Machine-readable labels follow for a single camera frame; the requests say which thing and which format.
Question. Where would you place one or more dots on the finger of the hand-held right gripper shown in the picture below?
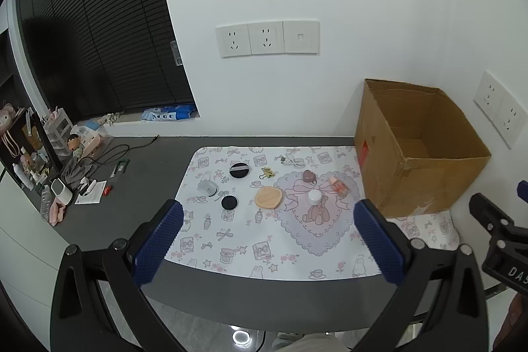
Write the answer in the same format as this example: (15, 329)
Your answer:
(524, 192)
(491, 214)

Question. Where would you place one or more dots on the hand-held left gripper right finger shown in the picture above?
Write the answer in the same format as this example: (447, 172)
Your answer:
(377, 244)

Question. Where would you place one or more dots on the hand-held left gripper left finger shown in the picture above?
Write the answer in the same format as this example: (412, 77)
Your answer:
(161, 240)

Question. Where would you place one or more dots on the brown cardboard box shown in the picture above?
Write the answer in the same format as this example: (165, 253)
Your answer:
(445, 179)

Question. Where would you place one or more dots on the pink small bottle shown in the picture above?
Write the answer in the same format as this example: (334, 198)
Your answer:
(339, 187)

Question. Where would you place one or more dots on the grey compact case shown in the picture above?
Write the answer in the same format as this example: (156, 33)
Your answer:
(207, 188)

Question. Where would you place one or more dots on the white cap jar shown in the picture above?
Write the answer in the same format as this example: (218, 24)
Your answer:
(314, 197)

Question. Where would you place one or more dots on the plain black round puff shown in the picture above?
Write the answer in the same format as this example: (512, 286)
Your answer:
(229, 202)

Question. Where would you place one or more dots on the black striped round puff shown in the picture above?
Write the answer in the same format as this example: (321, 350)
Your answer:
(239, 169)

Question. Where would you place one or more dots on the orange makeup puff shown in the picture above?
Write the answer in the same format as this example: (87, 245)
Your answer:
(269, 197)

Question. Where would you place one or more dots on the yellow binder clip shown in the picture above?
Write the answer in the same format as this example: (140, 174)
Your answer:
(268, 172)

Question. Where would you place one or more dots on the person's right forearm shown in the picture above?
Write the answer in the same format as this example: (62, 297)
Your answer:
(513, 323)

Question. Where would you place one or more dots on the white paper sheet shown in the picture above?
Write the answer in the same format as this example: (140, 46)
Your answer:
(93, 195)

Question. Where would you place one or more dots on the small green item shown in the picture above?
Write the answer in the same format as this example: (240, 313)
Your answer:
(121, 166)

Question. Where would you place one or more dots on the pink printed desk mat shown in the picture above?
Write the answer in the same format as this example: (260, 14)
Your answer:
(247, 244)

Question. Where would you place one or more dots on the pink cloth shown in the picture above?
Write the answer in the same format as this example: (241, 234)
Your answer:
(60, 214)

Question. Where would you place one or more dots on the grey cloth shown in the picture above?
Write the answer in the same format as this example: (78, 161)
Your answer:
(78, 172)

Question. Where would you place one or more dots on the white small device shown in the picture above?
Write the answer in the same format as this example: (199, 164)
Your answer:
(62, 191)

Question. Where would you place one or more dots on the clear water bottle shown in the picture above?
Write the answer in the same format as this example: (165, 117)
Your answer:
(46, 203)

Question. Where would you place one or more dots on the pink storage box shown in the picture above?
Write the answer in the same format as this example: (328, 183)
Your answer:
(95, 139)

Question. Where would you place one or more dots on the blue tissue package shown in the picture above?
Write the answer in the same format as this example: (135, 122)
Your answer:
(167, 113)

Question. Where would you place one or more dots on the small cartoon figurine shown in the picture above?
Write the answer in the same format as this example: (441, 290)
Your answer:
(74, 143)

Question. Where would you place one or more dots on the small white windowsill toy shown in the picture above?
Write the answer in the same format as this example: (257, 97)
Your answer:
(111, 118)

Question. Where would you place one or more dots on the clear drawer organizer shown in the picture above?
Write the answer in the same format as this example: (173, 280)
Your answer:
(57, 131)

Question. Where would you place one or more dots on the black window blinds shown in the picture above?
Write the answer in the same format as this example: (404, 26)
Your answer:
(103, 14)

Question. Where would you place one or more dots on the white wall power socket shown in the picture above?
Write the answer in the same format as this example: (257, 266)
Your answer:
(489, 96)
(233, 40)
(265, 37)
(511, 121)

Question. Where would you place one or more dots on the white wall network plate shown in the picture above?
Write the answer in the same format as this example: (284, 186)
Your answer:
(301, 37)

